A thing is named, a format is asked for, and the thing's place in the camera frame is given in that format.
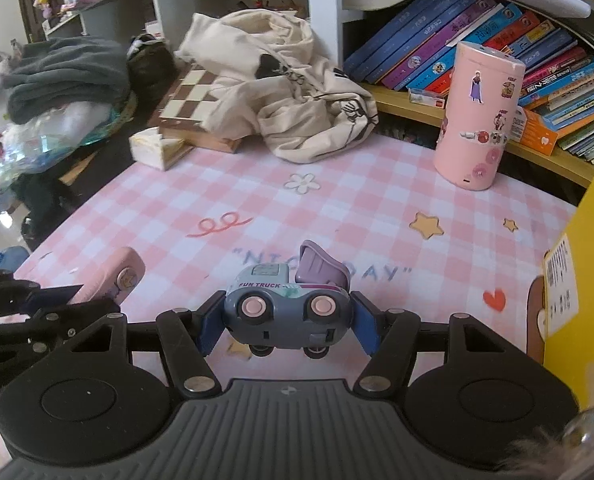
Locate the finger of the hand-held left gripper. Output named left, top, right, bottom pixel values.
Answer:
left=0, top=269, right=85, bottom=322
left=0, top=299, right=122, bottom=377

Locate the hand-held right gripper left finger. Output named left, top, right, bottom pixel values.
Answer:
left=64, top=291, right=226, bottom=403

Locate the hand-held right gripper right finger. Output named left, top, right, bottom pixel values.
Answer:
left=352, top=291, right=522, bottom=402

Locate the grey purple toy truck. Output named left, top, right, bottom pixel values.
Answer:
left=222, top=241, right=352, bottom=361

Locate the dark green cloth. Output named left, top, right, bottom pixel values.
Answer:
left=12, top=160, right=90, bottom=251

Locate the pink checked desk mat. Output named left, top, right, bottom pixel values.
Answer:
left=24, top=135, right=578, bottom=361

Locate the iridescent plastic bag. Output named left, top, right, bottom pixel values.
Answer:
left=0, top=92, right=140, bottom=176

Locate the grey folded cloth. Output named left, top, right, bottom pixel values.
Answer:
left=4, top=37, right=132, bottom=126

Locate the grey fur pompom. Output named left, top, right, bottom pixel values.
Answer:
left=497, top=360, right=594, bottom=480

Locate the pink cylinder speaker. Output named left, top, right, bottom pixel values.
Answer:
left=433, top=42, right=526, bottom=192

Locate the wooden chessboard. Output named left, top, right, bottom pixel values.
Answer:
left=147, top=62, right=242, bottom=153

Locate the dark bag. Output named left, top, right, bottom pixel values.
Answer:
left=127, top=34, right=175, bottom=93

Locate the orange small box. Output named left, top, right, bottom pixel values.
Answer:
left=517, top=109, right=560, bottom=153

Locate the cream printed cloth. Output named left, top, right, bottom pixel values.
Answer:
left=176, top=9, right=380, bottom=163

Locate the wooden bookshelf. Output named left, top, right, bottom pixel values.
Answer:
left=304, top=0, right=594, bottom=201

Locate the row of colourful books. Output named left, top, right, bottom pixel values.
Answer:
left=344, top=0, right=594, bottom=176

